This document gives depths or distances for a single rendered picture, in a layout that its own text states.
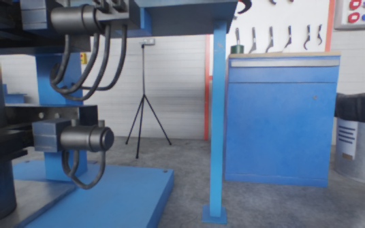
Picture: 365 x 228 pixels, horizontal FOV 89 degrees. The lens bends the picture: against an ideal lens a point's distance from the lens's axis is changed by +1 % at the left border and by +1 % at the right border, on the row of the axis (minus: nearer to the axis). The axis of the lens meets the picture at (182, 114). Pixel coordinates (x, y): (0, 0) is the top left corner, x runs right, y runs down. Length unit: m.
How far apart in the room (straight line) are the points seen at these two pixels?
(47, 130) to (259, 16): 2.51
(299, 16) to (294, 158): 1.85
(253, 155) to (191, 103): 1.35
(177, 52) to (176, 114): 0.86
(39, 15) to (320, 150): 1.73
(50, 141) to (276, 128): 1.33
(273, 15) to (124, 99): 2.24
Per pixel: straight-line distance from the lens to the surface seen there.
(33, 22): 0.95
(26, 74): 3.87
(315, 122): 1.58
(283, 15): 2.84
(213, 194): 1.09
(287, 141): 1.54
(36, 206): 1.17
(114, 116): 2.97
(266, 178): 1.59
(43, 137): 0.93
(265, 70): 1.45
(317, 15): 2.97
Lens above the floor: 0.68
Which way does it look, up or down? 7 degrees down
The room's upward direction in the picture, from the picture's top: straight up
